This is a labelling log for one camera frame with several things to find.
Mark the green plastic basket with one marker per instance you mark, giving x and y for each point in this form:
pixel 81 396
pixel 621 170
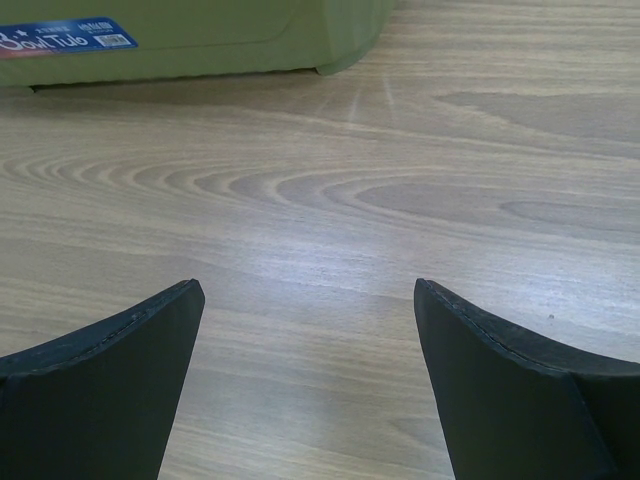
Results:
pixel 70 42

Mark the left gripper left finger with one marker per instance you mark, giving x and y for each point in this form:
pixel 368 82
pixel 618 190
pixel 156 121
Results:
pixel 100 402

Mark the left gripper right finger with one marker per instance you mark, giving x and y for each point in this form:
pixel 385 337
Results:
pixel 514 404

